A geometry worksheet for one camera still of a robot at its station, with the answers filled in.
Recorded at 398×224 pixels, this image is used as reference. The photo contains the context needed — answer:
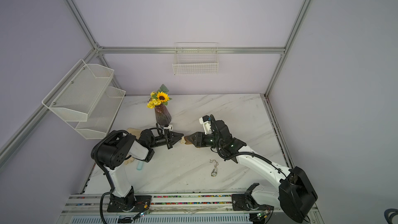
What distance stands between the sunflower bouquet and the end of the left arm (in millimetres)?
174

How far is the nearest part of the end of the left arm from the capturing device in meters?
0.81

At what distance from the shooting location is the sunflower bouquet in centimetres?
86
